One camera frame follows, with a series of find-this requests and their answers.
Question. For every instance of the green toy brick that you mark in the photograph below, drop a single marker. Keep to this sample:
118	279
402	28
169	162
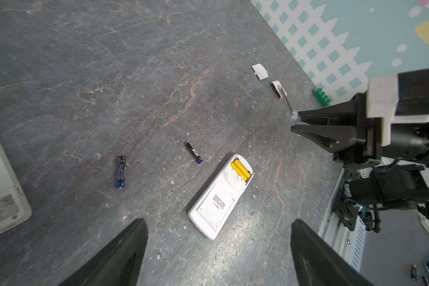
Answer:
322	97

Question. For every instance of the white battery cover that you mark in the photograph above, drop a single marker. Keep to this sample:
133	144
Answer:
278	88
260	71

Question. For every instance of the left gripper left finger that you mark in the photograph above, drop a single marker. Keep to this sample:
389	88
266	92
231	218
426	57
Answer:
118	263

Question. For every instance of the yellow battery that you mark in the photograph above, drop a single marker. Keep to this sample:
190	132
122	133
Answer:
239	172
241	168

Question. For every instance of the black AAA battery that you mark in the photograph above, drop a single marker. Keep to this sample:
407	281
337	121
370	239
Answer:
194	153
120	177

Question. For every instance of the lower yellow battery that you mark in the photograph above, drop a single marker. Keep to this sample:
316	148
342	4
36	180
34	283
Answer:
239	172

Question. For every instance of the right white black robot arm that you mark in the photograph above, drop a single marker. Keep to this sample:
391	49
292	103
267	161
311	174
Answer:
378	177

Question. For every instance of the white air conditioner remote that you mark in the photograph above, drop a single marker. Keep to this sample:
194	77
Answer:
214	206

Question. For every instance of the white remote with green buttons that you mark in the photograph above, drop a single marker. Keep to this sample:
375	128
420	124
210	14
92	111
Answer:
14	206

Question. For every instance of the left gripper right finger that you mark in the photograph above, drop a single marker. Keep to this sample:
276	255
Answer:
316	263

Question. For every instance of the upper yellow battery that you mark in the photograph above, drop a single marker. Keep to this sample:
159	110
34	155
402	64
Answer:
241	168

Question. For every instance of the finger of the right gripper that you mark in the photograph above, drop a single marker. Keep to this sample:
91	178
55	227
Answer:
331	138
340	114

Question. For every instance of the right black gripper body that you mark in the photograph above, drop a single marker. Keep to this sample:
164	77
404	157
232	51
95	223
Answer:
362	134

